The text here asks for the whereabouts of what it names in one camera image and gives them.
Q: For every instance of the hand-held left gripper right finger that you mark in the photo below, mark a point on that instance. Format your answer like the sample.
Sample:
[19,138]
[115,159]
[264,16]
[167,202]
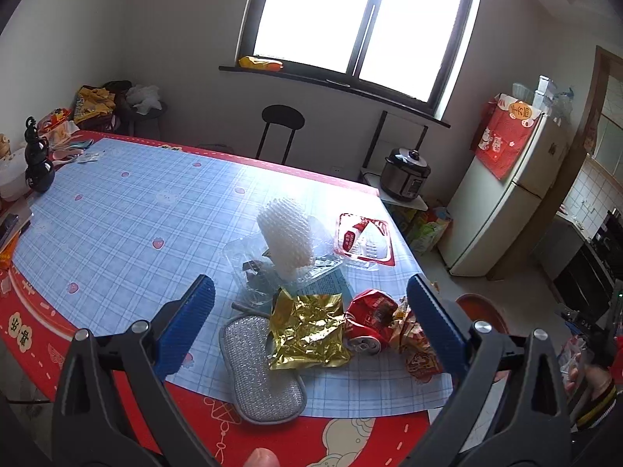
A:
[433,321]

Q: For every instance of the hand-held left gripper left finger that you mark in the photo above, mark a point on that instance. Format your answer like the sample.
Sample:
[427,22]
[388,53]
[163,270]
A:
[187,321]

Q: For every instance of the clear plastic container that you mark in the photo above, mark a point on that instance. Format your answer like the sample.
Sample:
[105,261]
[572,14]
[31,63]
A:
[241,253]

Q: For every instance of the red white plastic package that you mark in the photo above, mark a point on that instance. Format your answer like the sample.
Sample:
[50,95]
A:
[357,238]

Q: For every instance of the white foam net sleeve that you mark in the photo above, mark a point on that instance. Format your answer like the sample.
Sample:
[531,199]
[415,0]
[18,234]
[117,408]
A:
[284,233]

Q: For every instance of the person's right hand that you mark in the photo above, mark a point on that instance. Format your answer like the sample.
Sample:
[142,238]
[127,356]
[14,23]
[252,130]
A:
[579,379]

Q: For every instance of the person's left hand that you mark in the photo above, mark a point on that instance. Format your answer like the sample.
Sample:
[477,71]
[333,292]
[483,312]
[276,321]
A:
[261,459]

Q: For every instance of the red orange snack wrapper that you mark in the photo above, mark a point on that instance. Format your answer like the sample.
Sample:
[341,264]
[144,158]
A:
[411,352]

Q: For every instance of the red round stool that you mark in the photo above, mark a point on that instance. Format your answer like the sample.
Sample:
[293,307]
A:
[482,309]

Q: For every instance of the dark kitchen cabinet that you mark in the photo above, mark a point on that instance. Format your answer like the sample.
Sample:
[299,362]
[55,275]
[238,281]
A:
[584,277]

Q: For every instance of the crushed red can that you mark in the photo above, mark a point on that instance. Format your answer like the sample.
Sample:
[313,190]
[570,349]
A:
[370,314]

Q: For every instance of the small dark wrapper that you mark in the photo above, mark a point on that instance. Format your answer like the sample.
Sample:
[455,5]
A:
[254,268]

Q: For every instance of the silver scrub pad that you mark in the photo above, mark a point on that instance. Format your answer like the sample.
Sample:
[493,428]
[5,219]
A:
[258,379]

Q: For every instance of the colourful floor bags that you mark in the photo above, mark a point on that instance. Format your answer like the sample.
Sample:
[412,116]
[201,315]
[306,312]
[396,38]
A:
[428,228]

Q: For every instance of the blue paper leaflet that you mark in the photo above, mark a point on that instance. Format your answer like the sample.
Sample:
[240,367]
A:
[333,283]

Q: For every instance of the cream refrigerator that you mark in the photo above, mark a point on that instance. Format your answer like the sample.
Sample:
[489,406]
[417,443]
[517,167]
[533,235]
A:
[486,219]

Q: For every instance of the gold foil wrapper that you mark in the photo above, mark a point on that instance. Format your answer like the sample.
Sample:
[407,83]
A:
[306,331]

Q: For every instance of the small white table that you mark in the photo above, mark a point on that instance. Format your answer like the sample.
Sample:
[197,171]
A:
[389,194]

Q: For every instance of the electric pressure cooker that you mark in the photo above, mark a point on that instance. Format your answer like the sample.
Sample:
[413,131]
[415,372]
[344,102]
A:
[404,177]

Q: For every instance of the small white packet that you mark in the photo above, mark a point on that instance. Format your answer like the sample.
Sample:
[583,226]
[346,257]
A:
[89,157]

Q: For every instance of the red fridge cover cloth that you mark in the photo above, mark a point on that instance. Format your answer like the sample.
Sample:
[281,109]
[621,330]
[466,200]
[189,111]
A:
[506,141]

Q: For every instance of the teal plastic scoop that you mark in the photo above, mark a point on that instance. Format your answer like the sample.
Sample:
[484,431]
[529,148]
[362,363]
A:
[83,143]

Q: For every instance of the pink plastic scoop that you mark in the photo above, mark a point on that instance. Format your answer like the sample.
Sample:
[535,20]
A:
[63,156]

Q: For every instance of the black round side table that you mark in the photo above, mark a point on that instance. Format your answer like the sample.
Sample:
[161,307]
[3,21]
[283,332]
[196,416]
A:
[146,119]

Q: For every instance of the black gourd-shaped bottle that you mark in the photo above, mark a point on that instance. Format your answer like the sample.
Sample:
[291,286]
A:
[39,170]

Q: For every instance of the white round pot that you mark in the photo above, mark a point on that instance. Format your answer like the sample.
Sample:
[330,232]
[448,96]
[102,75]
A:
[12,180]

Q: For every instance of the black round stool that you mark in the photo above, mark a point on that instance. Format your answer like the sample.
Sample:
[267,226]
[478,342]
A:
[282,116]

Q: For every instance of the white plastic bag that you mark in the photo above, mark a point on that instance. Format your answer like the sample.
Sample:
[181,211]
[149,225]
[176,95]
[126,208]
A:
[142,97]

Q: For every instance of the yellow bag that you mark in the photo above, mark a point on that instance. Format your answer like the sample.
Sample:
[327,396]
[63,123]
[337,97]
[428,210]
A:
[92,104]

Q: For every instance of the red snack bag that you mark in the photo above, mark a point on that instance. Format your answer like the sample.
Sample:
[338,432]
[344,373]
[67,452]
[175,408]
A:
[53,124]

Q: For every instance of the dark cloth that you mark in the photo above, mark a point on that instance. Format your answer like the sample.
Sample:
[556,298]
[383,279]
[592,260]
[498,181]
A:
[118,90]

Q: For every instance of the white cardboard box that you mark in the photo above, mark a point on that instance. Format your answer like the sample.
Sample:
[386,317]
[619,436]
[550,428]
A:
[545,90]

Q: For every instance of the yellow orange packet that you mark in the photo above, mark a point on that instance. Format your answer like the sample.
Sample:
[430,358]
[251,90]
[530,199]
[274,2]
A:
[260,63]

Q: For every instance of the dark windowsill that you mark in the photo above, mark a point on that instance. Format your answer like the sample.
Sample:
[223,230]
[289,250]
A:
[311,80]

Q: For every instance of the dark-framed window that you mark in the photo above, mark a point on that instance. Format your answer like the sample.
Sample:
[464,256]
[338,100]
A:
[357,14]

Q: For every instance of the black metal frame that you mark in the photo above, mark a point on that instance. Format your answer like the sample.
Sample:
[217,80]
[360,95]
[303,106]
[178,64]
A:
[377,136]

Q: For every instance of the wooden door frame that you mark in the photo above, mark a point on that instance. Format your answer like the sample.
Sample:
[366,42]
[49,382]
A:
[591,102]

